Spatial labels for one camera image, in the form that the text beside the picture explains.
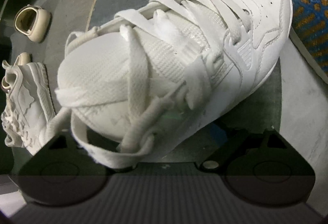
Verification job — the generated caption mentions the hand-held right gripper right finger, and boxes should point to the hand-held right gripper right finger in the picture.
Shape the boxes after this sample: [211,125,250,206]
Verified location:
[201,123,300,171]

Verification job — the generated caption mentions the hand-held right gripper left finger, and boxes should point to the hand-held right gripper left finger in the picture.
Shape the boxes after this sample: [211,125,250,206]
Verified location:
[38,132,88,155]

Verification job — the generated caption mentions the white high-top sneaker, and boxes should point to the white high-top sneaker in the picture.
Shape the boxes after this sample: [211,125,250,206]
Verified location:
[55,0,294,169]

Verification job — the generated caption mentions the white sneaker wavy overlays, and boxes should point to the white sneaker wavy overlays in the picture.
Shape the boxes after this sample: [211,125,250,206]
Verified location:
[0,59,58,155]

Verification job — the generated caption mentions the cream clog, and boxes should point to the cream clog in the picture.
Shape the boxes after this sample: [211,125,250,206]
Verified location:
[14,5,52,43]
[16,52,31,65]

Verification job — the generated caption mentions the blue orange knit shoe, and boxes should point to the blue orange knit shoe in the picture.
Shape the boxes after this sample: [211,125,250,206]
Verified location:
[289,0,328,82]

